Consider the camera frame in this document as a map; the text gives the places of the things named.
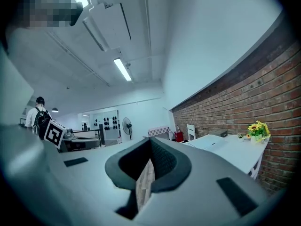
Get sunflower bouquet in pot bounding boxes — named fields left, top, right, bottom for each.
left=246, top=120, right=271, bottom=144

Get white ceiling air conditioner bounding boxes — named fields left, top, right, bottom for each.
left=82, top=2, right=132, bottom=52

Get checkered tablecloth table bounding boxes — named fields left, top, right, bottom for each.
left=147, top=126, right=171, bottom=140

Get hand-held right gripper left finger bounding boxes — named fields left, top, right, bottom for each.
left=44, top=137, right=151, bottom=226

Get black head-worn camera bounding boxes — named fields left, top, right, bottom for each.
left=69, top=1, right=84, bottom=27

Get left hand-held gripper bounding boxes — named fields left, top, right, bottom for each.
left=43, top=120, right=74, bottom=150

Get white chair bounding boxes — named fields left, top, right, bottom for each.
left=187, top=123, right=197, bottom=141

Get white folding table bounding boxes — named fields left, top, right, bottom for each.
left=182, top=134, right=269, bottom=180

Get black items wall display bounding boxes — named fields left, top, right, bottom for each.
left=93, top=116, right=119, bottom=132

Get white flat box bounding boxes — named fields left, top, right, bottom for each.
left=188, top=136, right=230, bottom=151

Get grey box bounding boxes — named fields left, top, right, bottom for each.
left=209, top=129, right=229, bottom=138

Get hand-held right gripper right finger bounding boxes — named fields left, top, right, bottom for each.
left=133, top=137, right=271, bottom=226

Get black standing fan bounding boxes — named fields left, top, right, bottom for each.
left=122, top=117, right=133, bottom=141

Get black frame workbench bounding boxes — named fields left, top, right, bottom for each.
left=61, top=123, right=105, bottom=152

